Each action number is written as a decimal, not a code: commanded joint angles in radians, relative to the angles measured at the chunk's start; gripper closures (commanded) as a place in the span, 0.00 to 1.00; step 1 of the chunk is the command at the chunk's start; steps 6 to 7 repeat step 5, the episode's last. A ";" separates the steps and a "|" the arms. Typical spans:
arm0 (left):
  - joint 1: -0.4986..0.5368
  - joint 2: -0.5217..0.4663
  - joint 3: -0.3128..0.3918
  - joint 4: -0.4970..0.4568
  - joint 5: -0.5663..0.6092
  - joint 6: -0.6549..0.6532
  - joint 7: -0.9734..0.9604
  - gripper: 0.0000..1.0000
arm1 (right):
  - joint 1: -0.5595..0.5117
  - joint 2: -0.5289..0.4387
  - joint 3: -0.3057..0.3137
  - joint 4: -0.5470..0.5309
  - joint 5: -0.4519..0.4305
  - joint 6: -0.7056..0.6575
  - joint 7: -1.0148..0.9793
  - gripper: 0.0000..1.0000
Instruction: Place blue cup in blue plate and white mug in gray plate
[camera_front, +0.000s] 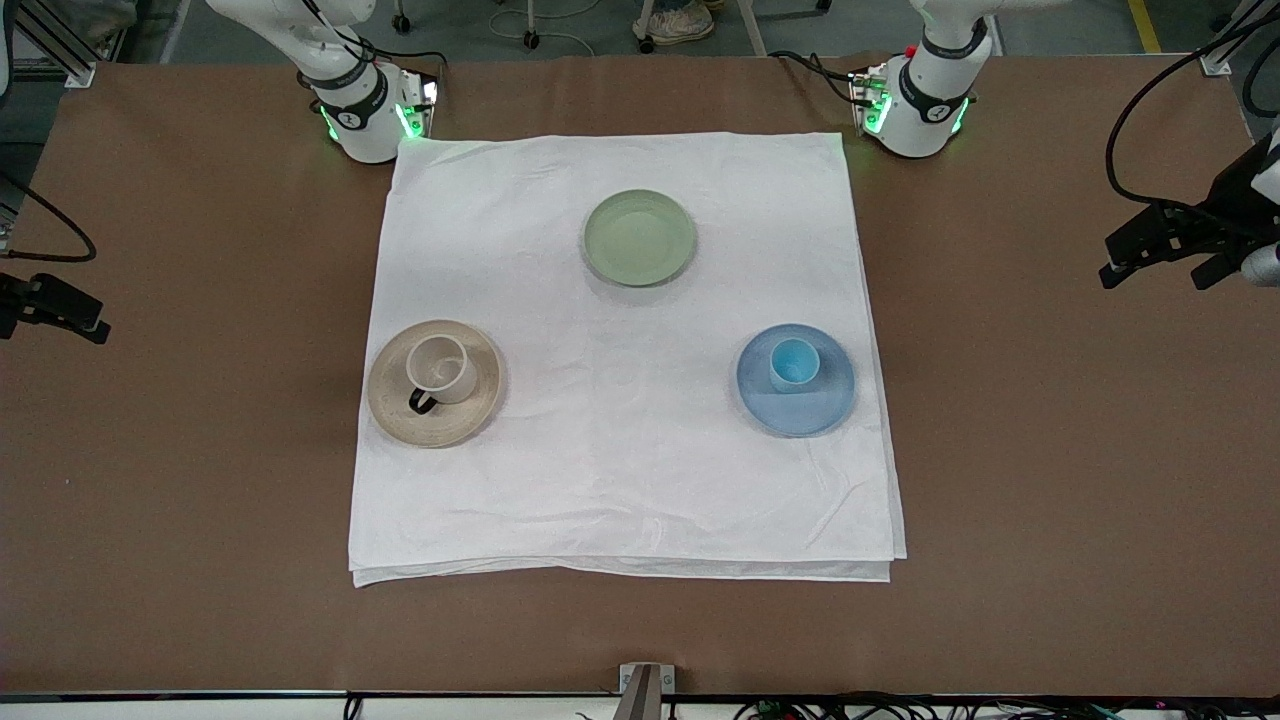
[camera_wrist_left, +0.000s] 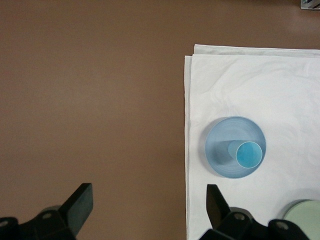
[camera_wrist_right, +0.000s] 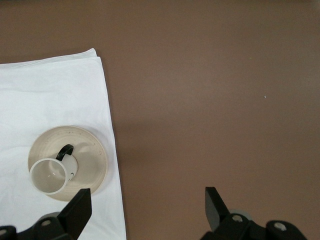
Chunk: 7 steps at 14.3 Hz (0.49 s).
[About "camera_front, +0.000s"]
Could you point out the gray metal bracket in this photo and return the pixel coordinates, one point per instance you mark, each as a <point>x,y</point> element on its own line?
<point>645,690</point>

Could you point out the blue round plate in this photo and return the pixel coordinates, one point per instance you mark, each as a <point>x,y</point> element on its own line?
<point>800,415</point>

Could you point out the green round plate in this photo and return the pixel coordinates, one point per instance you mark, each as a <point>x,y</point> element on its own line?
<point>640,238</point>

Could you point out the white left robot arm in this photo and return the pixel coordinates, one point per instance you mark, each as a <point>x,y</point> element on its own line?
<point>925,100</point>

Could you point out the white square cloth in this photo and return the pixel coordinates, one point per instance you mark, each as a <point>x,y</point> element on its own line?
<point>620,480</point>

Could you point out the beige person's shoe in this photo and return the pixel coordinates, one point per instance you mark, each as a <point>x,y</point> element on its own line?
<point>675,25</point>

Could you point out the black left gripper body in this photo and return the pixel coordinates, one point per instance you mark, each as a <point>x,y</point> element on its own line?
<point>1232,190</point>

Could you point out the light blue cup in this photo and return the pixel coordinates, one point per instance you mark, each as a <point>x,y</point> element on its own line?
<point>795,365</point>

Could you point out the beige gray round plate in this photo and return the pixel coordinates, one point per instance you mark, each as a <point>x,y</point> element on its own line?
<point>470,420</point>

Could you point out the aluminium frame profile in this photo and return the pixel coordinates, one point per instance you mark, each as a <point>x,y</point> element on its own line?
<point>60,50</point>
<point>1225,45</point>

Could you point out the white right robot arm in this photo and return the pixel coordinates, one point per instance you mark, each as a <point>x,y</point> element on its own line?
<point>350,110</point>

